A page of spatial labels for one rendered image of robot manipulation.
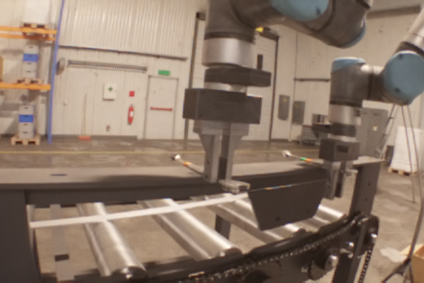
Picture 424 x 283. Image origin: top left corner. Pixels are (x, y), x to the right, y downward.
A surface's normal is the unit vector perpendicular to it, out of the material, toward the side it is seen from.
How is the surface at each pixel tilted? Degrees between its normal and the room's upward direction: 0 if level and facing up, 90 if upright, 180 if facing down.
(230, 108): 90
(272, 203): 90
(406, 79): 94
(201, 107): 90
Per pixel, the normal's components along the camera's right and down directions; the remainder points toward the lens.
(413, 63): -0.47, 0.14
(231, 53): 0.07, 0.14
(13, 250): 0.53, 0.15
